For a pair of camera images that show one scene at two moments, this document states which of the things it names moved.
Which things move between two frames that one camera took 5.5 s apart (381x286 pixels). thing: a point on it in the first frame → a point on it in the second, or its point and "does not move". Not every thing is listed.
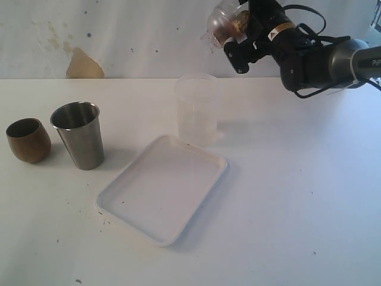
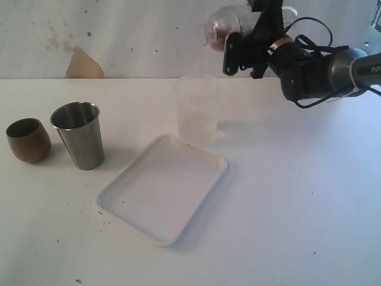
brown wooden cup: [28, 140] does not move
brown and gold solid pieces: [237, 27] → [218, 43]
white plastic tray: [158, 192] does not move
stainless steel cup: [78, 123] does not move
